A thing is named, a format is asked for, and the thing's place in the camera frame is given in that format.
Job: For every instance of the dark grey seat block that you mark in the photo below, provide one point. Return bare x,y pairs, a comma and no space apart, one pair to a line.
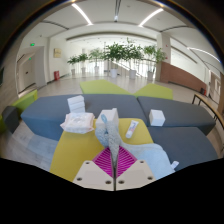
10,118

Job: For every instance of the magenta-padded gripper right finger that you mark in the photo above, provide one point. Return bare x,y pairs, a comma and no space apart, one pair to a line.
135,173

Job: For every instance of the white tube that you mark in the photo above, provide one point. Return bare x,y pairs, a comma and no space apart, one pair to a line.
132,129

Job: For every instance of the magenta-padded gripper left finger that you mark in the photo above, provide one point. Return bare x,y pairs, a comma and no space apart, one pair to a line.
96,175

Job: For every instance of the small white cube box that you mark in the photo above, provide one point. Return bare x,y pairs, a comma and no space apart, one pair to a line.
156,117

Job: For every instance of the stack of white tissue packs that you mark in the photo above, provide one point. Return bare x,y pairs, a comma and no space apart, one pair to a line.
76,103

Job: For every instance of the wooden shelf unit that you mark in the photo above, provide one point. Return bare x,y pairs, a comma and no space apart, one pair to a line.
222,93

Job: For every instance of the green upholstered seat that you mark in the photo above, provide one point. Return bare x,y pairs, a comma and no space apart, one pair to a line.
100,87
25,101
153,91

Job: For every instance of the ceiling strip lights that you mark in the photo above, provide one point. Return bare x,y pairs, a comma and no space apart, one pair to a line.
81,13

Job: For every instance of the light blue towel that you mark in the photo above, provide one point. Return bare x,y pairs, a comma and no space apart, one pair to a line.
150,156

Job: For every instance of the green exit sign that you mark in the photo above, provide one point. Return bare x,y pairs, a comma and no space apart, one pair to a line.
32,44

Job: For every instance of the small white bottle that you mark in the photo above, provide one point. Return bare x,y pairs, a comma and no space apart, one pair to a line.
174,164

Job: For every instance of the white wet wipes pack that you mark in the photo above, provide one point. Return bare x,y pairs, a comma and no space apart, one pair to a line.
77,122

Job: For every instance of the yellow framed picture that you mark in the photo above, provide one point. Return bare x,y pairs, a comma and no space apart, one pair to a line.
57,53

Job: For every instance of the wooden bench with black legs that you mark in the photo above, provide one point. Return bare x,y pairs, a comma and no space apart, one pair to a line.
206,100

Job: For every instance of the long grey upholstered seat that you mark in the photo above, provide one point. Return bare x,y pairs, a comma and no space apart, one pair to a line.
43,115

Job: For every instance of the red cabinet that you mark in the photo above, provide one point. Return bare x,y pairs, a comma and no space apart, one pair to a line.
56,75

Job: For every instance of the group of potted plants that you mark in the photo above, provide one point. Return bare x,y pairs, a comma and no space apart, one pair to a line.
115,51

